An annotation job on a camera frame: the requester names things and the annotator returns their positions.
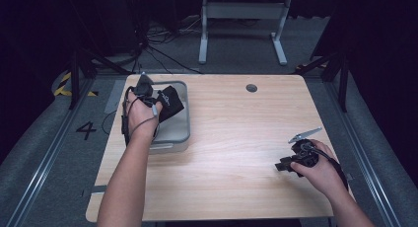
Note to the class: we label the black cloth garment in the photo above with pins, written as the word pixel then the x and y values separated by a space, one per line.
pixel 171 103

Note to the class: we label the person's right hand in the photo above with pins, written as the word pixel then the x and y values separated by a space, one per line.
pixel 320 176

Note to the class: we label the metal floor rail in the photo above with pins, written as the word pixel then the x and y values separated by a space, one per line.
pixel 364 161
pixel 42 164

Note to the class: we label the grey plastic storage bin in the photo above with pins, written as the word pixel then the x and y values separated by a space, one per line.
pixel 177 121

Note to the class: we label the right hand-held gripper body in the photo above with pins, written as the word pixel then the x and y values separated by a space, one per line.
pixel 305 151

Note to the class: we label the black tripod stand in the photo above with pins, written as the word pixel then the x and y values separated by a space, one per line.
pixel 335 72
pixel 82 72

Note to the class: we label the person's left hand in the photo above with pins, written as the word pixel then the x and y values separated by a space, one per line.
pixel 141 116

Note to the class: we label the white metal stand frame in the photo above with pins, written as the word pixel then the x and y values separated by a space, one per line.
pixel 243 13

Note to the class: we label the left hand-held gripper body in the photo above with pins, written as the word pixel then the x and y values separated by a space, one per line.
pixel 144 89

